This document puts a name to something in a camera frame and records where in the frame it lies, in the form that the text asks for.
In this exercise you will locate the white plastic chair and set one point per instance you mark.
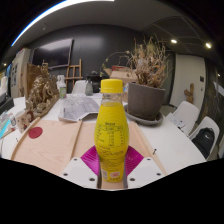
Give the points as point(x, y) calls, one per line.
point(188, 113)
point(207, 122)
point(79, 87)

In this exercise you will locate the dried plant in grey pot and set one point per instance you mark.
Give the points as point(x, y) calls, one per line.
point(145, 101)

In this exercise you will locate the long ceiling light strip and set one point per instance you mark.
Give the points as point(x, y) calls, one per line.
point(50, 12)

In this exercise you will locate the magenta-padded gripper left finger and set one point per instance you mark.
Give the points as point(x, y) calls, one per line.
point(78, 170)

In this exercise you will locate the black backpack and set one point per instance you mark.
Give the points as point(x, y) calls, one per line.
point(204, 141)

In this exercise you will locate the white paper sheets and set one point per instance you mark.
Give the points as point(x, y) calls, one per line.
point(175, 120)

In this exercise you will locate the clear bottle with green label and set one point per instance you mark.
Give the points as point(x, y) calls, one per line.
point(62, 90)

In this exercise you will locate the black foam blocks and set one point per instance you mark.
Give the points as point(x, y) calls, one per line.
point(6, 104)

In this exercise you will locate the red box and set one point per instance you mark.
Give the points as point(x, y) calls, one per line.
point(119, 68)

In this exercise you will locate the round ceiling spotlight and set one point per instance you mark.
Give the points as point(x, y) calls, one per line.
point(173, 41)
point(208, 45)

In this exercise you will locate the dark wall board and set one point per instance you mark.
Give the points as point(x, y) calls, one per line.
point(51, 53)

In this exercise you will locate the white cabinet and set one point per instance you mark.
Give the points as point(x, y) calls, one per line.
point(19, 71)

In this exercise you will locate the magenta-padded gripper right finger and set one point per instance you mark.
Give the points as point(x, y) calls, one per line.
point(148, 170)

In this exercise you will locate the black kettle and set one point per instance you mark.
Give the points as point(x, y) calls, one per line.
point(95, 80)

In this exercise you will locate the grey plant saucer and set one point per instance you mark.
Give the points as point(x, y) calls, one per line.
point(150, 122)

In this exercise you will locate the yellow drink bottle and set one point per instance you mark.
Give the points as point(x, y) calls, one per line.
point(111, 133)

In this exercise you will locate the wooden easel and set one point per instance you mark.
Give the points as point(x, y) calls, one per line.
point(74, 78)

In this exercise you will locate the printed newspaper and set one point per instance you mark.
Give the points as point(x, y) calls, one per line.
point(75, 108)

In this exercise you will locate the colourful painted sheet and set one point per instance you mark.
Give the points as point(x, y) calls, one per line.
point(4, 125)

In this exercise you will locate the flat round red coaster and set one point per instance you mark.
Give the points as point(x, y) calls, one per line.
point(35, 132)

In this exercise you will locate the light wooden drawing board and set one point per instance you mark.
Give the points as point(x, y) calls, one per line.
point(56, 146)

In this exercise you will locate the brown cardboard box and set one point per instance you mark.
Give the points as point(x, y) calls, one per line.
point(125, 75)

